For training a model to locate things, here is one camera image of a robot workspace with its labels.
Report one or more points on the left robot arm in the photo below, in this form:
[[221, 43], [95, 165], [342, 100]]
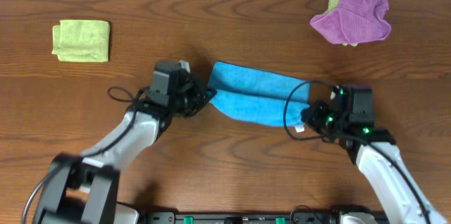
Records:
[[84, 188]]

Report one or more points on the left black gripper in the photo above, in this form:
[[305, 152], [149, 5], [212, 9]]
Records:
[[196, 94]]

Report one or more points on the folded green cloth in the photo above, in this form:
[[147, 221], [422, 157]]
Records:
[[85, 41]]

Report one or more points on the blue cloth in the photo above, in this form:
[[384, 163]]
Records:
[[258, 96]]

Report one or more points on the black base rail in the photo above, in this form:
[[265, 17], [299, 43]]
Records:
[[298, 217]]

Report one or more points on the crumpled green cloth under purple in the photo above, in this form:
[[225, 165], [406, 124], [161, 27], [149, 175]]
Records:
[[347, 23]]

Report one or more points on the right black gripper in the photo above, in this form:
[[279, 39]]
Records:
[[310, 115]]

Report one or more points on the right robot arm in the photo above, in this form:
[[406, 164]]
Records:
[[375, 153]]

